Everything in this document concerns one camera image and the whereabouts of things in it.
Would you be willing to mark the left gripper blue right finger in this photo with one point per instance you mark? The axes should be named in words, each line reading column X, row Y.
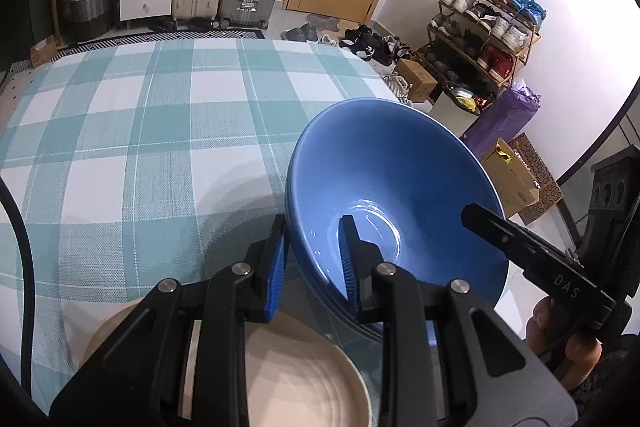
column 448, row 358

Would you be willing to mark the wooden shoe rack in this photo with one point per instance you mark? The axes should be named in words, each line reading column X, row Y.
column 489, row 35

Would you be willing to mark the teal checkered tablecloth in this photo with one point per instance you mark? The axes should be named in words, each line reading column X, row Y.
column 157, row 159

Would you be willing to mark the white trash bin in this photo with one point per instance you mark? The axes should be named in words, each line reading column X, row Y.
column 448, row 112

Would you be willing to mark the purple bag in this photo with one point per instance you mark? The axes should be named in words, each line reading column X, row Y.
column 504, row 119

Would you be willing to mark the printed cardboard box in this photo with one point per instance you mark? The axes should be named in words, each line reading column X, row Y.
column 522, row 180

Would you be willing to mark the cream plate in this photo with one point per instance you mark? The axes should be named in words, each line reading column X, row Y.
column 297, row 377

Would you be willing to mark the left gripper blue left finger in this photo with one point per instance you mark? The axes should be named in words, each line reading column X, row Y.
column 178, row 357

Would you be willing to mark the person's right hand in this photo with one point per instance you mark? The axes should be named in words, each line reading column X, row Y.
column 548, row 327

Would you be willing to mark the small brown cardboard box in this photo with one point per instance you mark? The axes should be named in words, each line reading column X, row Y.
column 421, row 83

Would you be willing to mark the woven laundry basket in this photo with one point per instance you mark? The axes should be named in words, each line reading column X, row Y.
column 89, row 19

